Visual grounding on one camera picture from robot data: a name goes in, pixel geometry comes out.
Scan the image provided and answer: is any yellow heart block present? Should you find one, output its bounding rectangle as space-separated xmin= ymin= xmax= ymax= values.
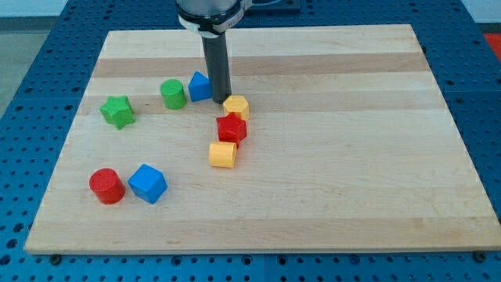
xmin=208 ymin=141 xmax=237 ymax=168

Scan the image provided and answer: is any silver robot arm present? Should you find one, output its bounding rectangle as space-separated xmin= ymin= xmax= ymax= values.
xmin=175 ymin=0 xmax=253 ymax=104

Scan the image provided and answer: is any blue cube block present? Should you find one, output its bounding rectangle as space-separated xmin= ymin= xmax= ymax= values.
xmin=128 ymin=164 xmax=168 ymax=204

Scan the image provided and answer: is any blue perforated table plate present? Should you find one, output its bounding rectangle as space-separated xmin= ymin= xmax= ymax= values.
xmin=1 ymin=0 xmax=500 ymax=281

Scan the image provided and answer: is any blue triangular block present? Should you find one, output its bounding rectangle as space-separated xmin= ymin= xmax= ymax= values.
xmin=189 ymin=70 xmax=212 ymax=102

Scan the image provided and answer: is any light wooden board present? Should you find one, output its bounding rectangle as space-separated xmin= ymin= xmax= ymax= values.
xmin=25 ymin=24 xmax=500 ymax=255

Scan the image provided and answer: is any green star block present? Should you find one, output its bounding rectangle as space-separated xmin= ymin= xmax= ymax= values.
xmin=99 ymin=96 xmax=135 ymax=130

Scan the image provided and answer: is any red star block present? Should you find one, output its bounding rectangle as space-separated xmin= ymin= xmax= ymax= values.
xmin=216 ymin=112 xmax=247 ymax=148

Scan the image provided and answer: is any green cylinder block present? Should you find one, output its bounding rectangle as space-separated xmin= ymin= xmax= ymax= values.
xmin=160 ymin=79 xmax=186 ymax=110

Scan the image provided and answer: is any red cylinder block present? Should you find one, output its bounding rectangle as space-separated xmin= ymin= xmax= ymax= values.
xmin=88 ymin=168 xmax=125 ymax=204

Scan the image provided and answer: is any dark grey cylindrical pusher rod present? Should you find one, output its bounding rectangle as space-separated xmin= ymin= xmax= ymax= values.
xmin=202 ymin=33 xmax=232 ymax=104

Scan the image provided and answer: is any yellow hexagon block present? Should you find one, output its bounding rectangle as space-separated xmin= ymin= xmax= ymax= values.
xmin=223 ymin=95 xmax=250 ymax=121

